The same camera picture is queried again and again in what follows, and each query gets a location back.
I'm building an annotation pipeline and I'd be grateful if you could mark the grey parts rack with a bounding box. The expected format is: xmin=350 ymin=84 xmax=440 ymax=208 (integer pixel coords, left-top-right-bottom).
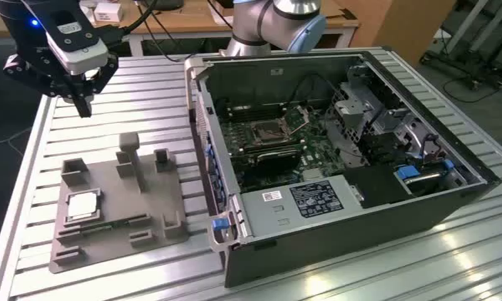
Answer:
xmin=48 ymin=131 xmax=189 ymax=274

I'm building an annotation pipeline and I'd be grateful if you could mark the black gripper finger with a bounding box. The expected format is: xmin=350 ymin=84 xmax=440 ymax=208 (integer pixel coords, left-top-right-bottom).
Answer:
xmin=82 ymin=52 xmax=120 ymax=119
xmin=2 ymin=53 xmax=86 ymax=119

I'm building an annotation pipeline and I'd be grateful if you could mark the silver chipset heatsink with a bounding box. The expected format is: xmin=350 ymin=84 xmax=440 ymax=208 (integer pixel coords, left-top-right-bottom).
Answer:
xmin=303 ymin=168 xmax=331 ymax=180

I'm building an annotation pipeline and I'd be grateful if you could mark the brown wooden cabinet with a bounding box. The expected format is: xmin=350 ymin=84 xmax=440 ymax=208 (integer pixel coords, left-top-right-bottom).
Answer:
xmin=341 ymin=0 xmax=459 ymax=57

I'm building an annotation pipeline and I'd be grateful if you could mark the black expansion card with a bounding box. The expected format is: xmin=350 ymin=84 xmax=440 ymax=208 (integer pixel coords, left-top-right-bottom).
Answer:
xmin=245 ymin=149 xmax=301 ymax=172

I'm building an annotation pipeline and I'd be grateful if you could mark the white cardboard box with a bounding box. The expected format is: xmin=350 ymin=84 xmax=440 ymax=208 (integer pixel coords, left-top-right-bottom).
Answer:
xmin=92 ymin=3 xmax=124 ymax=23

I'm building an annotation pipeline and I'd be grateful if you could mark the green RAM stick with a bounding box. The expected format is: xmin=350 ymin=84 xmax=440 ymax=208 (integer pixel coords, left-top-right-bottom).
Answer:
xmin=80 ymin=218 xmax=133 ymax=235

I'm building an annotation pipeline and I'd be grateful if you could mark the wooden desk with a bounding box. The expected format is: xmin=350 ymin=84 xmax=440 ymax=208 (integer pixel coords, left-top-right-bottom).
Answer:
xmin=57 ymin=0 xmax=360 ymax=57

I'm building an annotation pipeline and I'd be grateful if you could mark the black wheeled cart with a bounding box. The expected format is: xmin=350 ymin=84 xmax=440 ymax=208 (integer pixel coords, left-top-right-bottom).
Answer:
xmin=420 ymin=0 xmax=502 ymax=92

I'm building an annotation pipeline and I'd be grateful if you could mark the coloured wire bundle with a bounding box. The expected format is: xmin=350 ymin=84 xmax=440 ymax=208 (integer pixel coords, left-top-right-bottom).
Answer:
xmin=415 ymin=133 xmax=447 ymax=162

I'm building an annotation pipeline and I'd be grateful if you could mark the green motherboard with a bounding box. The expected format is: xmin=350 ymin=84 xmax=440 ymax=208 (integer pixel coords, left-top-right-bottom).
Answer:
xmin=216 ymin=103 xmax=348 ymax=194

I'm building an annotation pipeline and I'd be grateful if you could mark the grey metal drive cage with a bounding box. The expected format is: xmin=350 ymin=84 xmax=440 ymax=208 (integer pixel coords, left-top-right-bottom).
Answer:
xmin=325 ymin=64 xmax=407 ymax=151

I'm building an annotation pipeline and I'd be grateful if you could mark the grey power supply unit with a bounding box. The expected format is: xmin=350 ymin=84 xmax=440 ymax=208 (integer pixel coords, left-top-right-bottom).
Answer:
xmin=239 ymin=174 xmax=367 ymax=238

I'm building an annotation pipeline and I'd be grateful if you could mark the metal socket cover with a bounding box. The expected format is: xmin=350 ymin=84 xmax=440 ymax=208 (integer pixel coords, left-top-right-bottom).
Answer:
xmin=280 ymin=105 xmax=315 ymax=136

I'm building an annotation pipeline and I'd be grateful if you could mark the thick black cable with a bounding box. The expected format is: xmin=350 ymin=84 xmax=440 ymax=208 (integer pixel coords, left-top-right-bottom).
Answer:
xmin=94 ymin=0 xmax=160 ymax=48

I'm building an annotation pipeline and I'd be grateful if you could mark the silver CPU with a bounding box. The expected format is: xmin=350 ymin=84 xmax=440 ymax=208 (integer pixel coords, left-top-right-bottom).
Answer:
xmin=65 ymin=189 xmax=106 ymax=224

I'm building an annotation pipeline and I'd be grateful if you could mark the CPU socket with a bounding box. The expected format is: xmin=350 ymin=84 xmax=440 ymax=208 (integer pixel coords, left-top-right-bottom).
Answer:
xmin=249 ymin=120 xmax=296 ymax=145

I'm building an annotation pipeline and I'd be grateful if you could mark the black plastic shroud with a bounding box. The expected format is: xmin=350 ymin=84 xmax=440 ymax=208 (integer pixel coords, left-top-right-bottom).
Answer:
xmin=343 ymin=164 xmax=411 ymax=209

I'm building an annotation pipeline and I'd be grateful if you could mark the black open PC case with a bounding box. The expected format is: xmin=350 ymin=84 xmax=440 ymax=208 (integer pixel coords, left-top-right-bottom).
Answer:
xmin=182 ymin=50 xmax=502 ymax=288

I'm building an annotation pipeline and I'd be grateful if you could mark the black looped cable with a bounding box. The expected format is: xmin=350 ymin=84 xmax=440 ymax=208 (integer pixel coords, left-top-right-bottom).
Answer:
xmin=289 ymin=71 xmax=340 ymax=107

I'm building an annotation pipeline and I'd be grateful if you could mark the hard disk in blue carrier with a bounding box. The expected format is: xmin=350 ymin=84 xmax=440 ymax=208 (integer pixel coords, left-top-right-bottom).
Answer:
xmin=395 ymin=159 xmax=464 ymax=197

